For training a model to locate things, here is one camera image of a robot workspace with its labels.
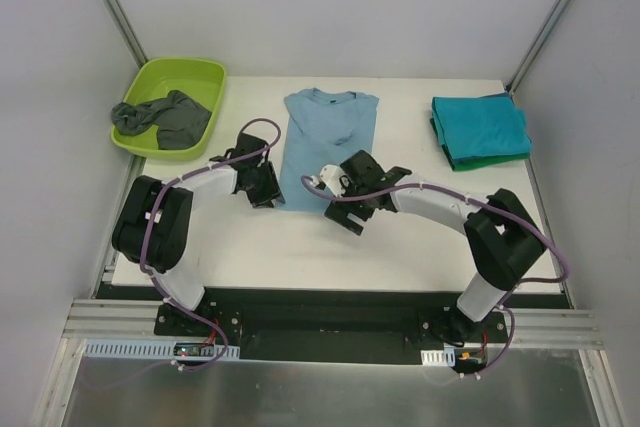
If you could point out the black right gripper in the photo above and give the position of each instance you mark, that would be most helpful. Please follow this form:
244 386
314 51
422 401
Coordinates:
347 205

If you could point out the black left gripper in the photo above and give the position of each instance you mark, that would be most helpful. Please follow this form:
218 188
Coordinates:
263 186

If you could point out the light blue t shirt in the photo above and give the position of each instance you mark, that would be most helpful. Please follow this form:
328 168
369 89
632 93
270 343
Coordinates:
323 128

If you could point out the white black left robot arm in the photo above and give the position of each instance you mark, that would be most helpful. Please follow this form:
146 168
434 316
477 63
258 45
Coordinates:
153 228

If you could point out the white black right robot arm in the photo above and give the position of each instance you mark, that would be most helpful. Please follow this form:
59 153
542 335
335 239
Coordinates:
497 227

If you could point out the grey crumpled t shirt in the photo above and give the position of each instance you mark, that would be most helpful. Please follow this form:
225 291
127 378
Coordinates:
180 120

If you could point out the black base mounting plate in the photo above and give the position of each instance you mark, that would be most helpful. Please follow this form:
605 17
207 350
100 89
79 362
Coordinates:
353 327

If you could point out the green folded t shirt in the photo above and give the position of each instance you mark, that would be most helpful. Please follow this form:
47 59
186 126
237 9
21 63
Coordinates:
474 163

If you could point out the lime green plastic basin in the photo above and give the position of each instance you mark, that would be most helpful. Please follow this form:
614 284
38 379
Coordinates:
201 80

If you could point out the teal folded t shirt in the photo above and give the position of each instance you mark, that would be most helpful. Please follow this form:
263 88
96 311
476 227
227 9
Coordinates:
480 127

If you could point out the dark blue folded t shirt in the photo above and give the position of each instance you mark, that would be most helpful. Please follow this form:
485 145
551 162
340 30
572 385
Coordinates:
502 94

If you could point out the right white slotted cable duct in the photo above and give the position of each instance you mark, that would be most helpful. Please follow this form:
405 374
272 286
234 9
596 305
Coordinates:
438 358

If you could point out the white slotted cable duct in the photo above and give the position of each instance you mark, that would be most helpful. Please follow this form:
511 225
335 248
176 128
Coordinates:
159 350
438 358

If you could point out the front aluminium rail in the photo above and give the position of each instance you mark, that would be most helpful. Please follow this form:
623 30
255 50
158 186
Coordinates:
534 328

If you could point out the left aluminium frame post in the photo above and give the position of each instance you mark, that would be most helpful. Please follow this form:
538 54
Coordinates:
127 32

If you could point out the aluminium frame post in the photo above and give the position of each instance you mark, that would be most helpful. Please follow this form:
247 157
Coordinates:
543 35
127 32

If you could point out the left white slotted cable duct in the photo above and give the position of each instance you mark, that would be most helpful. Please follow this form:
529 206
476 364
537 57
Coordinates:
159 350

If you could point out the right aluminium frame post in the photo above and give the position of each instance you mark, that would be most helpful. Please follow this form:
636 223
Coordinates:
543 35

